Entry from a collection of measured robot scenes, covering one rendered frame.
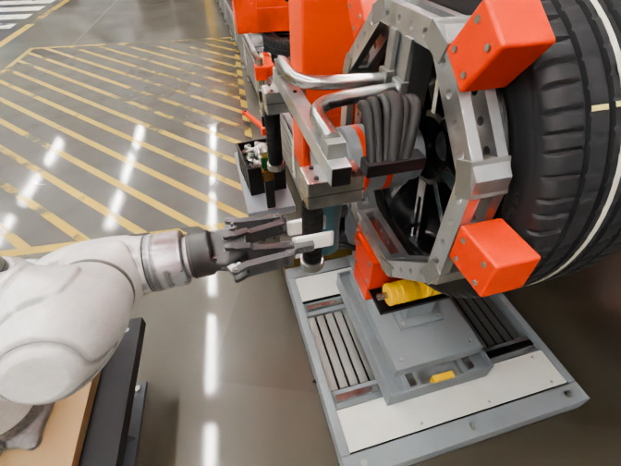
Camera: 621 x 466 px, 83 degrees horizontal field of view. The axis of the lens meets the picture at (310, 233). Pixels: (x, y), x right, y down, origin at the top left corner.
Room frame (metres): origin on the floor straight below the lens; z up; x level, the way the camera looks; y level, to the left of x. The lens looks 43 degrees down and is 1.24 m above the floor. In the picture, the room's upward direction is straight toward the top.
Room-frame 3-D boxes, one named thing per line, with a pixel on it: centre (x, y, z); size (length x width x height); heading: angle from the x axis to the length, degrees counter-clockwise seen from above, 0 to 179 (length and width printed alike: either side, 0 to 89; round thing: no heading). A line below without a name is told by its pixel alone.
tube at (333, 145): (0.54, -0.09, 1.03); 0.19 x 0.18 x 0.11; 106
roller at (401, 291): (0.58, -0.31, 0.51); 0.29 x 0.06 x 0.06; 106
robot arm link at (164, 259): (0.38, 0.22, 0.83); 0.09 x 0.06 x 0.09; 15
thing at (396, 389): (0.72, -0.35, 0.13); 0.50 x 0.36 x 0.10; 16
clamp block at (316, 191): (0.45, -0.03, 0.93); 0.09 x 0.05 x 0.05; 106
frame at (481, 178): (0.67, -0.18, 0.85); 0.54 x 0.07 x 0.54; 16
